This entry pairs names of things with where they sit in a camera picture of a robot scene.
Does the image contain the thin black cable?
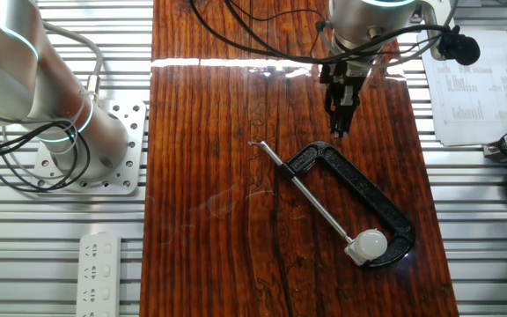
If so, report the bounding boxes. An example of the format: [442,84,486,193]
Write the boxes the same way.
[222,0,439,65]

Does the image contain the thin white cable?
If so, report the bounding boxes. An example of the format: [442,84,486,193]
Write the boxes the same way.
[0,85,94,186]

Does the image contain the black metal C-clamp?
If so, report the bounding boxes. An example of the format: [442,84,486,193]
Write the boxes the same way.
[247,139,416,270]

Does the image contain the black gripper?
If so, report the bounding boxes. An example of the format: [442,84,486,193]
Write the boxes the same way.
[319,59,371,138]

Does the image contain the printed paper sheets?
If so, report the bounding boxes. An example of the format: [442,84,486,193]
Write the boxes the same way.
[416,26,507,148]

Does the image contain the white power strip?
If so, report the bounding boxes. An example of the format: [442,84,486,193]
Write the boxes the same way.
[75,232,122,317]

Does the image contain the thick black cable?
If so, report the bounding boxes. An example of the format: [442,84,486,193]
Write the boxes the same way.
[187,0,455,66]

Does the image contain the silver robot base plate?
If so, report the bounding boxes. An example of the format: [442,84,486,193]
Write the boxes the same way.
[31,99,148,196]

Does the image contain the thin grey cable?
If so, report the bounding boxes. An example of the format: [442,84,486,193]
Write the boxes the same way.
[314,0,459,70]

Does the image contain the small white cap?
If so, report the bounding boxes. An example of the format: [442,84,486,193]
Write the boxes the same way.
[353,228,389,262]

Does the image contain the thick grey robot cable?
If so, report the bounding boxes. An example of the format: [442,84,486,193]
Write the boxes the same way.
[41,19,105,103]

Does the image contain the brown wooden board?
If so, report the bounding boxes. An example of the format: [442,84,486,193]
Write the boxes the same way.
[138,0,460,317]

